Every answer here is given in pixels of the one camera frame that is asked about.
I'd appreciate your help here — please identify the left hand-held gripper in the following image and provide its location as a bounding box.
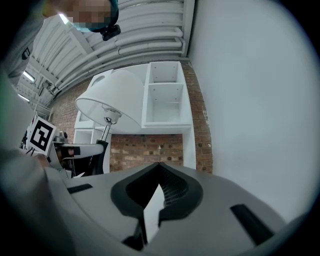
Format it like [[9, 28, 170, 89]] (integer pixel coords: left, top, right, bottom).
[[29, 116, 105, 178]]

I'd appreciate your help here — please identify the white table lamp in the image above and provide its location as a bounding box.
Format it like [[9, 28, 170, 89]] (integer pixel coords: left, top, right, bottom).
[[74, 69, 146, 176]]

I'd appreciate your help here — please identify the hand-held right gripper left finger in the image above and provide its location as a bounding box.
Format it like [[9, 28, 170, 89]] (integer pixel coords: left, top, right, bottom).
[[44, 161, 161, 256]]

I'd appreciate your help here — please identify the person's grey shirt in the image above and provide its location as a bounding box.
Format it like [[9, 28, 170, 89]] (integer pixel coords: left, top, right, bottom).
[[6, 13, 52, 81]]

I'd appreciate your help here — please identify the black head camera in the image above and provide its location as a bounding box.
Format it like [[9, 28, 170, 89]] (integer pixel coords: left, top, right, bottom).
[[100, 24, 122, 42]]

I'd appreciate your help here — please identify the white shelf hutch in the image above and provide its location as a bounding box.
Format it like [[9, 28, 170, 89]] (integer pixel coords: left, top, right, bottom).
[[73, 61, 197, 173]]

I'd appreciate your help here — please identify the row of white ceiling pipes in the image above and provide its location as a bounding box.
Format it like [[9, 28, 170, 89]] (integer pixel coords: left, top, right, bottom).
[[49, 0, 187, 94]]

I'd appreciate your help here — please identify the white desk with drawers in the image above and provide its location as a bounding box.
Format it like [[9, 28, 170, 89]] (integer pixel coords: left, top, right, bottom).
[[143, 183, 165, 245]]

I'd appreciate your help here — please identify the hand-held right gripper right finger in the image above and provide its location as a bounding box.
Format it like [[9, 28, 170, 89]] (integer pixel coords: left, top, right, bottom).
[[146, 161, 288, 256]]

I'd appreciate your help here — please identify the person's head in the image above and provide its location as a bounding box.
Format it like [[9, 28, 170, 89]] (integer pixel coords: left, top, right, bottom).
[[42, 0, 113, 29]]

